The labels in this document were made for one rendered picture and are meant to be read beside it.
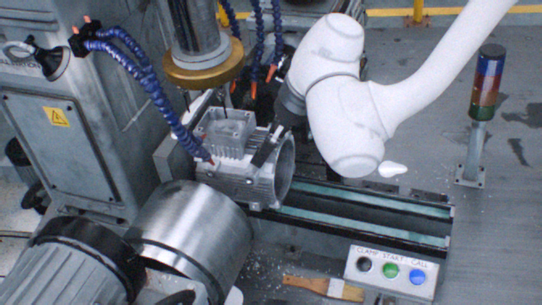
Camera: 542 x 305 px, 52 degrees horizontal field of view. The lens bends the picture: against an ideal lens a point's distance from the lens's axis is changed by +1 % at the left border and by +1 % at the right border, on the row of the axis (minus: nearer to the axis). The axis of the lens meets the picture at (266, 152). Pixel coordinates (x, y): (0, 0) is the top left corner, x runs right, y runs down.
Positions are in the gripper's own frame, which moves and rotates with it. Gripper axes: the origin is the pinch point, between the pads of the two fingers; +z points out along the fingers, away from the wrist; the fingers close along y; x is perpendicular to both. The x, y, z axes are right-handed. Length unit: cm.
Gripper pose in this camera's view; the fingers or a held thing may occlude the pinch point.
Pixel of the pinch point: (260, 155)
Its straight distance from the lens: 127.2
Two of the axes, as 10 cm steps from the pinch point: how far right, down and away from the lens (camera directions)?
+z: -3.6, 5.5, 7.5
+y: -3.5, 6.6, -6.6
